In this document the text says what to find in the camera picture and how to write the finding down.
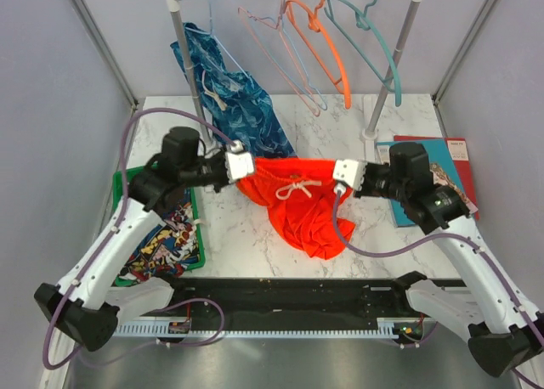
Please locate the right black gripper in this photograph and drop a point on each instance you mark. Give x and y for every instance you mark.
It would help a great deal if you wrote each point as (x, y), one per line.
(370, 166)

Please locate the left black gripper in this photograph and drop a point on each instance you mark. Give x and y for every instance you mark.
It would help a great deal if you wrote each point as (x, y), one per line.
(218, 186)

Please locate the orange shorts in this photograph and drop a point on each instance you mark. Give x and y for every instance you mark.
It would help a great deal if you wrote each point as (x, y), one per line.
(299, 196)

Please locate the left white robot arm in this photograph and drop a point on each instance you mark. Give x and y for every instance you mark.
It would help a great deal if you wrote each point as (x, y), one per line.
(84, 304)

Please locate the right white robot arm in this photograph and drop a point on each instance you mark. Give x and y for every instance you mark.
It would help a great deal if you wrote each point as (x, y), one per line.
(502, 327)

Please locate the blue patterned shorts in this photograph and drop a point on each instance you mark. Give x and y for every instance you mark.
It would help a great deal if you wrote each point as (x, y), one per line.
(239, 106)

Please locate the colourful comic print shorts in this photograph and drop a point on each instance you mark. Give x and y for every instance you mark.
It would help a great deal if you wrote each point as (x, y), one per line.
(170, 244)

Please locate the orange plastic hanger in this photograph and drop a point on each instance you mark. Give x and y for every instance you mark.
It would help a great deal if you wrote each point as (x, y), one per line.
(304, 18)

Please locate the pink illustrated book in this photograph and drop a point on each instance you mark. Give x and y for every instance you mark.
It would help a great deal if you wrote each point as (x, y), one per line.
(442, 178)

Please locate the red book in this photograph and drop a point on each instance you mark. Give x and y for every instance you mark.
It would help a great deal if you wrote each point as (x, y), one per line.
(452, 155)

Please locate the green plastic basket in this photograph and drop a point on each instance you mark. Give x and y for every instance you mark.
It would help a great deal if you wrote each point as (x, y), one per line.
(197, 236)

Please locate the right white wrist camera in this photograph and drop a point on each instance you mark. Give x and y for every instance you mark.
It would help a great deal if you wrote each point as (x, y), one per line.
(348, 174)

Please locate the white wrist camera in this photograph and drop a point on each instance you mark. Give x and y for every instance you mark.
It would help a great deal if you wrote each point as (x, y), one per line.
(239, 162)
(348, 174)

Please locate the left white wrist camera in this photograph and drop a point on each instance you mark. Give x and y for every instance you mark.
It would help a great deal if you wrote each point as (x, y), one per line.
(239, 162)

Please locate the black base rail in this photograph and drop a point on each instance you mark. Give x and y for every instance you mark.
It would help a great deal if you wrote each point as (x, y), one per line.
(287, 304)

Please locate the light blue wire hanger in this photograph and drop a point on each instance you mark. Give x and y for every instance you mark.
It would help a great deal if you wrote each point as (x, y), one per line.
(232, 36)

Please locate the white cable duct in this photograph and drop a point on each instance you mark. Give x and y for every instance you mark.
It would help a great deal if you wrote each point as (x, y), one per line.
(170, 328)

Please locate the pink wire hanger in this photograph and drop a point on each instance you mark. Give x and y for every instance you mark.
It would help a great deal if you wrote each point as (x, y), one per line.
(283, 58)

